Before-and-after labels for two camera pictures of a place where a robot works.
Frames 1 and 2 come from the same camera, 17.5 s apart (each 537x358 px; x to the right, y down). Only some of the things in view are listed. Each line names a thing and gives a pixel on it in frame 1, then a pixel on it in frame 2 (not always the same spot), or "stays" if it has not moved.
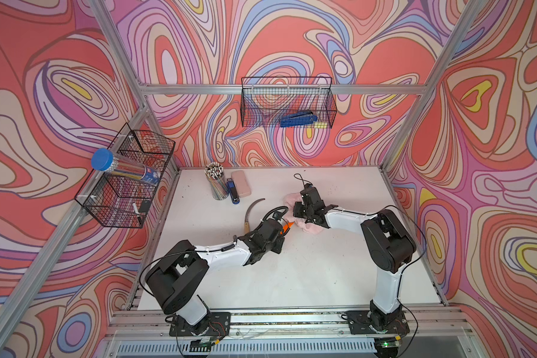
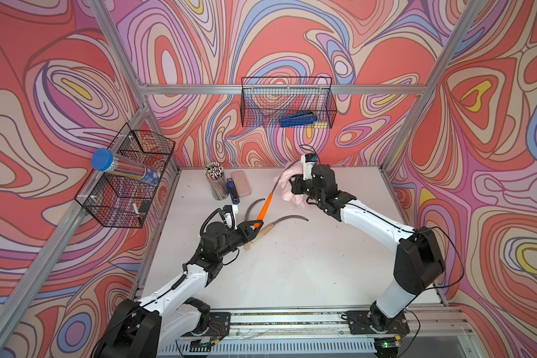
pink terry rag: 308,227 → 296,168
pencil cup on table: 215,172 stays
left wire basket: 118,201 stays
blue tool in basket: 300,118 stays
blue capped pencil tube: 104,159 stays
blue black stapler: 233,192 stays
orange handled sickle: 287,227 → 263,212
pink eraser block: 241,183 stays
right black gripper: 297,209 → 296,186
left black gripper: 280,241 → 243,232
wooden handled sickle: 247,224 stays
